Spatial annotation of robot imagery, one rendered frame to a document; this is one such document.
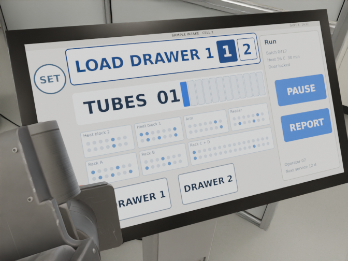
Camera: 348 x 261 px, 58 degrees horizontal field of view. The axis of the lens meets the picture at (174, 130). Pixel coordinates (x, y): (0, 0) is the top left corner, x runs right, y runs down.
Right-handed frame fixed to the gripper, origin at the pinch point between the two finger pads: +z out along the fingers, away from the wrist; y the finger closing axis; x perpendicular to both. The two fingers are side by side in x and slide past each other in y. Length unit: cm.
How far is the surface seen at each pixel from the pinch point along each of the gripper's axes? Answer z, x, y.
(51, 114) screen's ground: 2.4, -12.3, 0.9
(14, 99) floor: 218, -47, 45
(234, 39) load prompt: 2.8, -20.2, -28.1
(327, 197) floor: 106, 46, -128
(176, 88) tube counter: 2.6, -13.6, -17.2
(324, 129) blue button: 2.8, -3.3, -42.4
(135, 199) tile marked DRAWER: 2.4, 1.3, -8.5
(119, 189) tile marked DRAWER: 2.4, -0.5, -6.5
